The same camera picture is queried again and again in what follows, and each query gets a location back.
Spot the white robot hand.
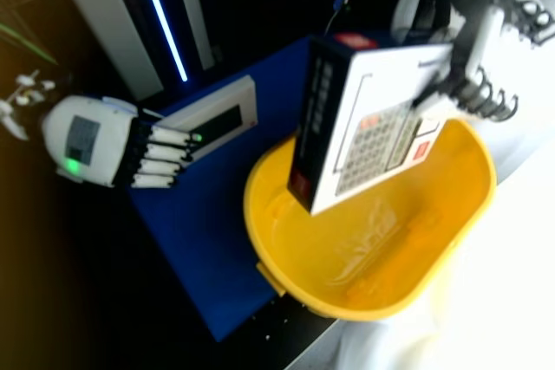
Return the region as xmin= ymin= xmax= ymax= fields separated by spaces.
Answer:
xmin=41 ymin=94 xmax=205 ymax=190
xmin=392 ymin=0 xmax=555 ymax=123

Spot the white device box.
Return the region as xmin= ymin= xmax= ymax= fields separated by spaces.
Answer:
xmin=162 ymin=75 xmax=260 ymax=163

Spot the calculator box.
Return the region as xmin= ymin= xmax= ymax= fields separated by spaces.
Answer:
xmin=287 ymin=33 xmax=456 ymax=217

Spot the white column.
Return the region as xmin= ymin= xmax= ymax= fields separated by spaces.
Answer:
xmin=47 ymin=0 xmax=216 ymax=102

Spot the blue light strip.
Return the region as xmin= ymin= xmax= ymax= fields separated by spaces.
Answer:
xmin=134 ymin=0 xmax=190 ymax=83

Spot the blue mat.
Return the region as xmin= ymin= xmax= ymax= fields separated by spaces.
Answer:
xmin=127 ymin=36 xmax=316 ymax=343

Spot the yellow plastic tub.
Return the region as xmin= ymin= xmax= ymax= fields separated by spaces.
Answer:
xmin=242 ymin=117 xmax=499 ymax=322

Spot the thin green cable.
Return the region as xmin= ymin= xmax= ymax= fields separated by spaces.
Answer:
xmin=0 ymin=23 xmax=58 ymax=66

